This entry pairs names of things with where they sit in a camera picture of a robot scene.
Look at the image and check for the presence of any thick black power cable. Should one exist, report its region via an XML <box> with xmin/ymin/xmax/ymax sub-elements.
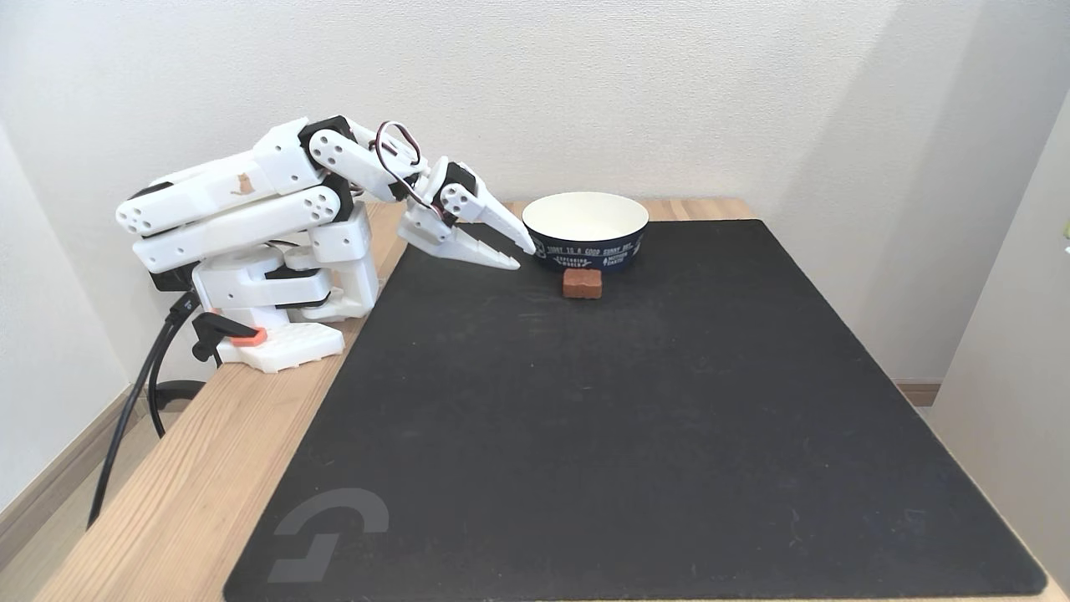
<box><xmin>87</xmin><ymin>291</ymin><xmax>198</xmax><ymax>529</ymax></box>

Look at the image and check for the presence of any black power adapter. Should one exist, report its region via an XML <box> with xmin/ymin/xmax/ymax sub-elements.
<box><xmin>150</xmin><ymin>266</ymin><xmax>199</xmax><ymax>293</ymax></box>

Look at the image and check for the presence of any navy paper bowl white inside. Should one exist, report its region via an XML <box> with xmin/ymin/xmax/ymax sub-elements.
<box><xmin>522</xmin><ymin>192</ymin><xmax>650</xmax><ymax>274</ymax></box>

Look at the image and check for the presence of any red black wrist wire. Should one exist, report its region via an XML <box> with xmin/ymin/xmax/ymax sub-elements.
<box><xmin>373</xmin><ymin>121</ymin><xmax>456</xmax><ymax>225</ymax></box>

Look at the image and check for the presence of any thin black looped cable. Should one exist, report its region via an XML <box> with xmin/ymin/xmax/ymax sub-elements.
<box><xmin>148</xmin><ymin>378</ymin><xmax>206</xmax><ymax>438</ymax></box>

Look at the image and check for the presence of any black desk mat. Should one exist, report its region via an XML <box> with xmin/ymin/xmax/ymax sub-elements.
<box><xmin>223</xmin><ymin>219</ymin><xmax>1048</xmax><ymax>601</ymax></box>

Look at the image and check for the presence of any brown block toy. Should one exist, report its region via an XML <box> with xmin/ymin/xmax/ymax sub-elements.
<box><xmin>563</xmin><ymin>268</ymin><xmax>604</xmax><ymax>300</ymax></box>

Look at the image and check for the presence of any black orange table clamp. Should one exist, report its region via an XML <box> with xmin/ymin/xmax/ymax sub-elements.
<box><xmin>191</xmin><ymin>309</ymin><xmax>268</xmax><ymax>367</ymax></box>

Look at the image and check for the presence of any wooden baseboard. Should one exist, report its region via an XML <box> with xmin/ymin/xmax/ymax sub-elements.
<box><xmin>0</xmin><ymin>386</ymin><xmax>148</xmax><ymax>571</ymax></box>

